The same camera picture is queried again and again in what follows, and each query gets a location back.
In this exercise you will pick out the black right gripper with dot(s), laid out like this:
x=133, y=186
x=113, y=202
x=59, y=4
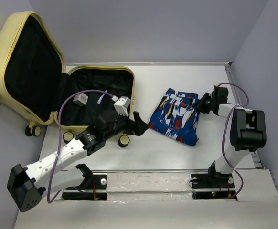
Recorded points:
x=199, y=105

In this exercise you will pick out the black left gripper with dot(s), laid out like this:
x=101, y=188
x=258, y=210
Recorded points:
x=137, y=126

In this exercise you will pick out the blue patterned shorts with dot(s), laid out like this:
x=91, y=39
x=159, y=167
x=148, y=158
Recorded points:
x=176, y=116

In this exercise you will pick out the yellow hard-shell suitcase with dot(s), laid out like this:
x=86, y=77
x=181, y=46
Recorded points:
x=34, y=81

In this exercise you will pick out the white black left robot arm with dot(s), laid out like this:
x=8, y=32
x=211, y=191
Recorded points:
x=28, y=185

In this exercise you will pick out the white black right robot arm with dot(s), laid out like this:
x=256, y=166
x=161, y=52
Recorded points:
x=244, y=132

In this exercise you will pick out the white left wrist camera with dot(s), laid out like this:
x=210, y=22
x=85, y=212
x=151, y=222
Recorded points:
x=121, y=106

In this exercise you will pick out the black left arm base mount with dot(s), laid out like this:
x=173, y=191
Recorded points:
x=96, y=190

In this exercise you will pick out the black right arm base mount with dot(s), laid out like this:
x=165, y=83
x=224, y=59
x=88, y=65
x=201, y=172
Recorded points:
x=205, y=188

